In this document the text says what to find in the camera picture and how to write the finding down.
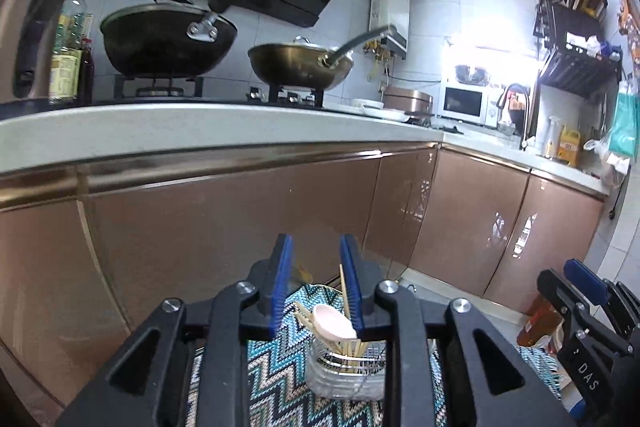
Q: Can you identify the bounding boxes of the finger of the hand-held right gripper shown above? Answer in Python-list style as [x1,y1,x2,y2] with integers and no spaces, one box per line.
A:
[565,259,640,336]
[537,269,633,356]

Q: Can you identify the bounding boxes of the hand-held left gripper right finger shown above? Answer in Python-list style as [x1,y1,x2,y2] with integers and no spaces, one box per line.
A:
[339,233,576,427]

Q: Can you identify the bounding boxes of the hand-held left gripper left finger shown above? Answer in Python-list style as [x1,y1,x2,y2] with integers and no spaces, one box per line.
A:
[55,233,296,427]

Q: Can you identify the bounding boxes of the pink plastic spoon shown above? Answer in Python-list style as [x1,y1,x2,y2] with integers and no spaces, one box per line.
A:
[312,304,359,341]

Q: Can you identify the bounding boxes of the bundle of chopsticks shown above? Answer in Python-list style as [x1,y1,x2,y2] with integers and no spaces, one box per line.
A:
[292,263,368,360]

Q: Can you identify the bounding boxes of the wire utensil holder clear cup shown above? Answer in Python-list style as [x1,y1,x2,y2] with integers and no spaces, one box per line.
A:
[304,334,391,401]

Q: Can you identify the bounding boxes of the brown bottle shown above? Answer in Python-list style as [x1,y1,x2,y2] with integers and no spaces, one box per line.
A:
[517,294,563,349]

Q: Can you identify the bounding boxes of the brown kitchen base cabinets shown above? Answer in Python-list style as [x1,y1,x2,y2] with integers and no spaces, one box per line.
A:
[0,142,618,427]

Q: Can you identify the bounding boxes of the zigzag knitted cloth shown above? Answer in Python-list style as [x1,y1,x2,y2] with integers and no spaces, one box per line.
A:
[187,283,563,427]

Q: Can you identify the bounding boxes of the white plastic bag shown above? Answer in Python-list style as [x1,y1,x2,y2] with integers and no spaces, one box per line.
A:
[585,139,631,188]

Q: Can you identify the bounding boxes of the yellow detergent jug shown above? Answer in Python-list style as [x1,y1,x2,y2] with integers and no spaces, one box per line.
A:
[557,126,584,166]

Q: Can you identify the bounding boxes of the white spray bottle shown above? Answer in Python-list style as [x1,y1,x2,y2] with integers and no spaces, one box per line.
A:
[542,114,560,158]

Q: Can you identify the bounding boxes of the teal plastic bag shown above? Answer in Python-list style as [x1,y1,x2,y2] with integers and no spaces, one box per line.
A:
[611,82,640,156]

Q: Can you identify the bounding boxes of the black kitchen faucet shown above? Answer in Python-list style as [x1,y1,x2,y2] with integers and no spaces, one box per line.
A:
[497,83,532,151]

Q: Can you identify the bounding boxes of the white plate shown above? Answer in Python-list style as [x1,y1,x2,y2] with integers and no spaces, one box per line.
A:
[350,98,412,124]

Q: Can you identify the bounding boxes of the brown rice cooker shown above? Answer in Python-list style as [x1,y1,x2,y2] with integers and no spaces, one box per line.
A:
[382,86,435,118]

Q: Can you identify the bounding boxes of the white microwave oven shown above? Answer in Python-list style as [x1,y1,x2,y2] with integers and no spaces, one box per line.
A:
[439,79,501,128]

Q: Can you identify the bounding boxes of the black dish rack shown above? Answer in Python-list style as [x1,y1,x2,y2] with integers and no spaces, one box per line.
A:
[532,0,624,98]

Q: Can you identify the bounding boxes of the bronze wok with lid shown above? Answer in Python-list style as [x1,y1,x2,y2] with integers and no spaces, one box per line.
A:
[247,26,396,92]

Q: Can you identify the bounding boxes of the gas stove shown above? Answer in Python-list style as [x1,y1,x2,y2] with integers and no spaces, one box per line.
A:
[95,74,331,108]

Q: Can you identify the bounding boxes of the steel pot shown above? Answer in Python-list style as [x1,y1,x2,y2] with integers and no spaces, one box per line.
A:
[454,64,491,86]

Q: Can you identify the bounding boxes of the large black wok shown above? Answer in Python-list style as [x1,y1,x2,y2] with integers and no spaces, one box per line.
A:
[100,0,299,78]

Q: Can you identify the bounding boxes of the white water heater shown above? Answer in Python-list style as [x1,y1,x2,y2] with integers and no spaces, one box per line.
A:
[369,0,411,60]

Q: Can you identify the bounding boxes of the dark sauce bottle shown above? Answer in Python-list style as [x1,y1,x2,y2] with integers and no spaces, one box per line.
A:
[77,37,97,104]

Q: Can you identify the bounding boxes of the clear oil bottle yellow label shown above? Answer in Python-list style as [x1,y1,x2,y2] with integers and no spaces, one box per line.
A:
[50,0,90,104]

